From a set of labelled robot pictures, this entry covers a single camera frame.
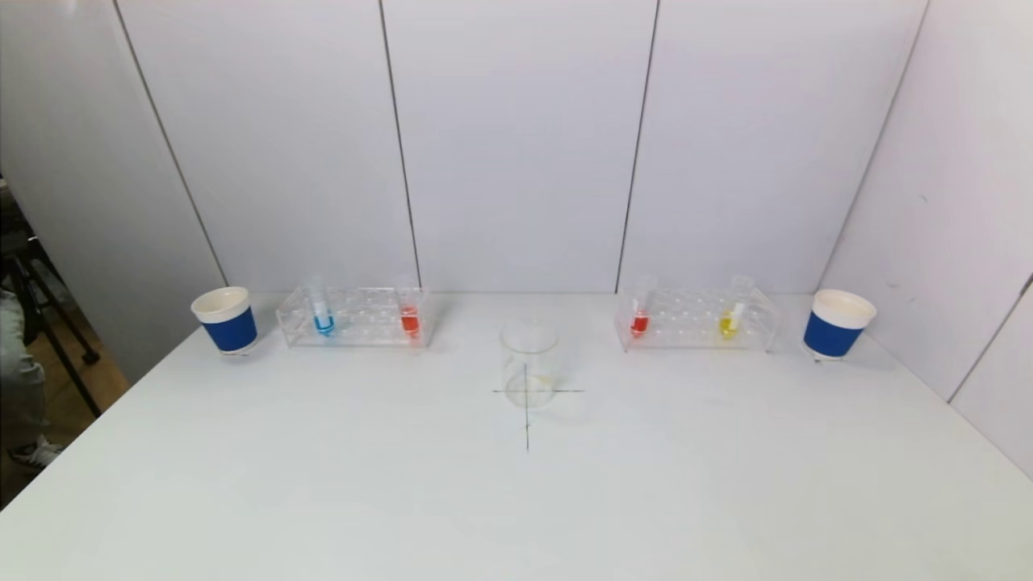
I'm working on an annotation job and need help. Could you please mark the clear graduated plastic test tube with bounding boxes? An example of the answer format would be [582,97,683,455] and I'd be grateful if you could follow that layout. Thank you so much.
[395,278,423,340]

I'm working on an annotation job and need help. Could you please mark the clear glass beaker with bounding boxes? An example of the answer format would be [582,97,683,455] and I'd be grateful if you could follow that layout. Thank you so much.
[500,319,560,410]

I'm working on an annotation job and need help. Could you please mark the test tube with red liquid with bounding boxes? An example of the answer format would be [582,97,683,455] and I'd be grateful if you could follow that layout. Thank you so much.
[629,274,659,339]

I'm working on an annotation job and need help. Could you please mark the clear acrylic test tube rack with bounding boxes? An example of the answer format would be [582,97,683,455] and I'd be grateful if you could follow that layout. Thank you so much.
[613,286,782,353]
[275,286,433,349]

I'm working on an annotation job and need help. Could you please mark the test tube with blue liquid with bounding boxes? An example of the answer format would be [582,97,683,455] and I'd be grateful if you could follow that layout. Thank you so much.
[305,276,337,338]

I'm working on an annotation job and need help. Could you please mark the test tube with yellow liquid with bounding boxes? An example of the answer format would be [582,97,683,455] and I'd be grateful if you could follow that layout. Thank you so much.
[718,274,755,341]

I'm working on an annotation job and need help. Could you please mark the white paper cup blue band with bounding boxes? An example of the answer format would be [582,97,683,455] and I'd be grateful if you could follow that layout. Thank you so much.
[190,286,259,356]
[802,289,878,362]

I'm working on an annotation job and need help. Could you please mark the black metal stand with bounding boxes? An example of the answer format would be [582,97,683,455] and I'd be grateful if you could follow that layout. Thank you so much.
[0,182,103,419]

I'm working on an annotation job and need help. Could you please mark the black and white shoe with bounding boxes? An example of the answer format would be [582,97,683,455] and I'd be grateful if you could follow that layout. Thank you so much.
[8,437,64,473]

